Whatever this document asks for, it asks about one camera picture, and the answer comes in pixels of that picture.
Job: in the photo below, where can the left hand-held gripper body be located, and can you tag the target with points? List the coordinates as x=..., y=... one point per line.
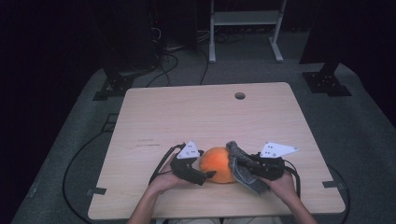
x=186, y=169

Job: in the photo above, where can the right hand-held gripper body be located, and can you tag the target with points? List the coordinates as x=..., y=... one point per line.
x=269, y=166

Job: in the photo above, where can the orange round ball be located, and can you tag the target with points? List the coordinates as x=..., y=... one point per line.
x=216, y=165

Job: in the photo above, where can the person's right hand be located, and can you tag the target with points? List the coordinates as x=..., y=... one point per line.
x=281, y=186

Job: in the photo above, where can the person's left hand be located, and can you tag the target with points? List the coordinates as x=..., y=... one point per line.
x=166, y=183

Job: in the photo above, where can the grey tape strip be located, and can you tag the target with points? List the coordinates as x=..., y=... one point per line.
x=96, y=190
x=332, y=184

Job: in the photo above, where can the black stand with base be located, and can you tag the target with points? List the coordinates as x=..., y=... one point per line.
x=327, y=82
x=116, y=82

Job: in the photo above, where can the white metal stand frame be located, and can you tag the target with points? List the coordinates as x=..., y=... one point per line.
x=246, y=18

